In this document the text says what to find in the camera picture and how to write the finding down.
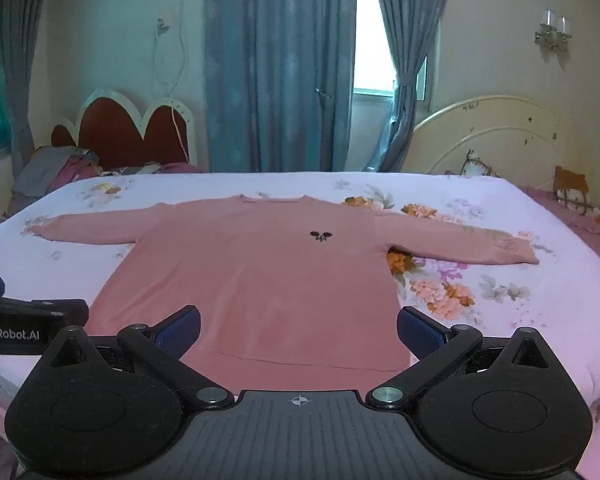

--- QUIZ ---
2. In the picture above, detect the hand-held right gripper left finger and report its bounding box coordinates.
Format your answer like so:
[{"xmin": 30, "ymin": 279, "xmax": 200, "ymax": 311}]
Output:
[{"xmin": 40, "ymin": 304, "xmax": 237, "ymax": 411}]

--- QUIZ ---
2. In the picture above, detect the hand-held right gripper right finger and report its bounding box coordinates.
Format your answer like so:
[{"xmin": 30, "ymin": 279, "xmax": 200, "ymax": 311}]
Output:
[{"xmin": 365, "ymin": 305, "xmax": 561, "ymax": 411}]

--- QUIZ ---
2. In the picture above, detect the pink long-sleeved sweater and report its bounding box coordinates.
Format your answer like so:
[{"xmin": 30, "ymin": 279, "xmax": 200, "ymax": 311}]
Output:
[{"xmin": 24, "ymin": 194, "xmax": 540, "ymax": 376}]

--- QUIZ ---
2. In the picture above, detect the floral white bed sheet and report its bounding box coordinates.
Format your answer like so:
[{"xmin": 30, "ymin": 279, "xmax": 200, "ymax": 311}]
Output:
[{"xmin": 0, "ymin": 171, "xmax": 600, "ymax": 461}]

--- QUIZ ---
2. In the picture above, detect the maroon cloth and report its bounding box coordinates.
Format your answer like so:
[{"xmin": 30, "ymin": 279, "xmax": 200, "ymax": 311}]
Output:
[{"xmin": 54, "ymin": 152, "xmax": 103, "ymax": 187}]

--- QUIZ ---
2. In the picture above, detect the magenta blanket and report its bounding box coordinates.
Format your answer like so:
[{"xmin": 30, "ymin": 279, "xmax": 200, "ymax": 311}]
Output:
[{"xmin": 157, "ymin": 161, "xmax": 203, "ymax": 175}]

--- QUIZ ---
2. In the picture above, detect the floral pillow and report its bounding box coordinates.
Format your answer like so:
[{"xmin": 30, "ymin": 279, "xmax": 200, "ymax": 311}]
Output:
[{"xmin": 461, "ymin": 150, "xmax": 502, "ymax": 179}]

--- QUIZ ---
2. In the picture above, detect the pink bedding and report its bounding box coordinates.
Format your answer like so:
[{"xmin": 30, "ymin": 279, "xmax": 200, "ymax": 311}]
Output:
[{"xmin": 519, "ymin": 185, "xmax": 600, "ymax": 282}]

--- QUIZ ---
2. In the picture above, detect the red scalloped headboard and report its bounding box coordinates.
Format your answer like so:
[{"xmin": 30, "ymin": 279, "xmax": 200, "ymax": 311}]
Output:
[{"xmin": 50, "ymin": 89, "xmax": 197, "ymax": 172}]

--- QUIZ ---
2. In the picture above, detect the brown patterned cushion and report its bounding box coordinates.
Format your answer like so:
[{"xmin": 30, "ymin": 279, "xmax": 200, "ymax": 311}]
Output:
[{"xmin": 552, "ymin": 165, "xmax": 592, "ymax": 214}]

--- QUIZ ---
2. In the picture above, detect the cream arched headboard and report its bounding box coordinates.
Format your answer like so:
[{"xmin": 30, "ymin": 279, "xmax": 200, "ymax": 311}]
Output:
[{"xmin": 402, "ymin": 94, "xmax": 577, "ymax": 186}]

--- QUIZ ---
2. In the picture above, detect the grey side curtain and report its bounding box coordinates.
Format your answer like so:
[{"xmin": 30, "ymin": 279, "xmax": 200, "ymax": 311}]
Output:
[{"xmin": 0, "ymin": 0, "xmax": 49, "ymax": 181}]

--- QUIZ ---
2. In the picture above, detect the wide blue curtain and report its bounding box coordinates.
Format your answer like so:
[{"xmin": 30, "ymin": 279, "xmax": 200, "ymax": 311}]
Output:
[{"xmin": 204, "ymin": 0, "xmax": 359, "ymax": 174}]

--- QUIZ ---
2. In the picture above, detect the tied-back blue curtain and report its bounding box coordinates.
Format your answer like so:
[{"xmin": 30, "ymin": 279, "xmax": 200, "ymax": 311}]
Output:
[{"xmin": 369, "ymin": 0, "xmax": 456, "ymax": 173}]

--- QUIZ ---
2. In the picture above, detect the bright window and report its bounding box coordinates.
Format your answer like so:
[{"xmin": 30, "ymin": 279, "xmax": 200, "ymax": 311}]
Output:
[{"xmin": 352, "ymin": 0, "xmax": 437, "ymax": 111}]

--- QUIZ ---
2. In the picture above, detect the white hanging cable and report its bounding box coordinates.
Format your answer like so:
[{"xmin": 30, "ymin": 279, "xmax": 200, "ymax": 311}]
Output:
[{"xmin": 152, "ymin": 0, "xmax": 191, "ymax": 165}]

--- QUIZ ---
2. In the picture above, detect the crystal wall lamp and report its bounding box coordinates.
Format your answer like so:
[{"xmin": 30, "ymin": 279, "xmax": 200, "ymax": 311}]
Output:
[{"xmin": 534, "ymin": 9, "xmax": 574, "ymax": 54}]

